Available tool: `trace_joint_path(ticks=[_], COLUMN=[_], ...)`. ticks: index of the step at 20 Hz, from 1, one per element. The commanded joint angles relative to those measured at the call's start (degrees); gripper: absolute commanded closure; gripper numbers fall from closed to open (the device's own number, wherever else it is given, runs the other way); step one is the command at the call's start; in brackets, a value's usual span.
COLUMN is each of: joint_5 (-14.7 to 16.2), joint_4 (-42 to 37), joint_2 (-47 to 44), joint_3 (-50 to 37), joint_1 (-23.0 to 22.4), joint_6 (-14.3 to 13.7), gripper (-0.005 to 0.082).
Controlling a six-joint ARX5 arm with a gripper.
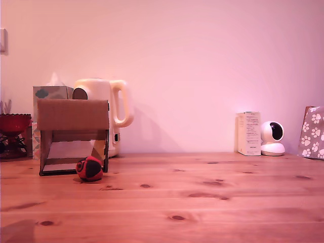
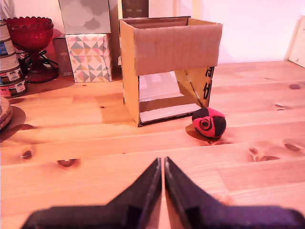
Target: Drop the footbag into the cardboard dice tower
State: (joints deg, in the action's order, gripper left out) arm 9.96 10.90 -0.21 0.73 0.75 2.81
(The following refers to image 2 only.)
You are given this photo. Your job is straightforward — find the pale dried plant sprigs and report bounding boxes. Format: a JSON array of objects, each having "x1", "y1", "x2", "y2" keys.
[{"x1": 0, "y1": 0, "x2": 17, "y2": 21}]

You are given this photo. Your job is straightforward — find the red and black footbag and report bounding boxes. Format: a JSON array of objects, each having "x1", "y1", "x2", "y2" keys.
[{"x1": 192, "y1": 107, "x2": 227, "y2": 139}]

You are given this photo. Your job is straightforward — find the white printed carton box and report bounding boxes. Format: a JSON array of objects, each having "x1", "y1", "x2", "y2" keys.
[{"x1": 285, "y1": 18, "x2": 305, "y2": 70}]

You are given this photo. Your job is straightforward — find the round cork trivet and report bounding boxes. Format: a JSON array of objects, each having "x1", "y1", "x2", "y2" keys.
[{"x1": 0, "y1": 96, "x2": 14, "y2": 131}]

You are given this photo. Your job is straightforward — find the grey cloud print tissue box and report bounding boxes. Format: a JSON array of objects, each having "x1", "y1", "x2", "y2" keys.
[{"x1": 58, "y1": 0, "x2": 112, "y2": 35}]

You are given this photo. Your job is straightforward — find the small labelled tin can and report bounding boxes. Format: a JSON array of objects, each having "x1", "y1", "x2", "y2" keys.
[
  {"x1": 0, "y1": 67, "x2": 23, "y2": 85},
  {"x1": 0, "y1": 80, "x2": 27, "y2": 99},
  {"x1": 0, "y1": 40, "x2": 16, "y2": 58},
  {"x1": 0, "y1": 20, "x2": 11, "y2": 42},
  {"x1": 0, "y1": 54, "x2": 20, "y2": 72}
]

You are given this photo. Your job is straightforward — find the dark brown box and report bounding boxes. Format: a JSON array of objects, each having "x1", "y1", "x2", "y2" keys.
[{"x1": 51, "y1": 37, "x2": 74, "y2": 77}]

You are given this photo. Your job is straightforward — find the thin black cord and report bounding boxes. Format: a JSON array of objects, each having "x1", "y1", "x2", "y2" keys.
[{"x1": 18, "y1": 49, "x2": 60, "y2": 72}]

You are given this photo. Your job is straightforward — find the red glass pedestal bowl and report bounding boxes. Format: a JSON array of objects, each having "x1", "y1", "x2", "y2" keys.
[{"x1": 3, "y1": 16, "x2": 59, "y2": 83}]

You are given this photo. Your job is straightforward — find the triangle pattern tissue box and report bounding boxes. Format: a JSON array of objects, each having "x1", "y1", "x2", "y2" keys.
[{"x1": 64, "y1": 33, "x2": 113, "y2": 83}]

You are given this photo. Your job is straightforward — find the cardboard dice tower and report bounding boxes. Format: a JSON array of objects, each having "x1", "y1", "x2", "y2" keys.
[{"x1": 119, "y1": 16, "x2": 223, "y2": 127}]

